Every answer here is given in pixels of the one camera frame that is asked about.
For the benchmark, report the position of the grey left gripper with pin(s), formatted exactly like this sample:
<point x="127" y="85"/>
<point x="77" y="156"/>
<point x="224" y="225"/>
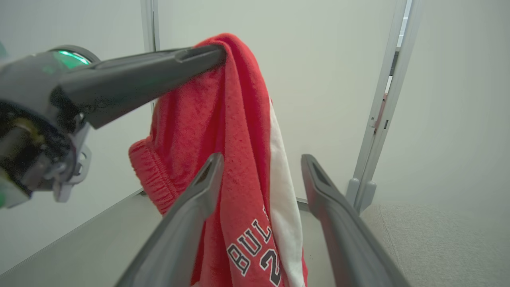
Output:
<point x="28" y="79"/>

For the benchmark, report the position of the grey metal partition post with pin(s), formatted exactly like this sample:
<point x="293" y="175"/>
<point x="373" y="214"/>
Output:
<point x="366" y="167"/>

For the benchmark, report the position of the grey partition base rail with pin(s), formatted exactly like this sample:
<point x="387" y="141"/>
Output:
<point x="303" y="204"/>

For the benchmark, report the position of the red and white jersey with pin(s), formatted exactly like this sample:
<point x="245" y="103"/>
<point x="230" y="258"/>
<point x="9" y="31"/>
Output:
<point x="207" y="131"/>

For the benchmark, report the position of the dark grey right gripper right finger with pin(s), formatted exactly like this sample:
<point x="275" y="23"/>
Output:
<point x="350" y="247"/>

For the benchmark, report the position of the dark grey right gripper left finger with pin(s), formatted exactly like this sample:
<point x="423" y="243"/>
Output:
<point x="179" y="239"/>

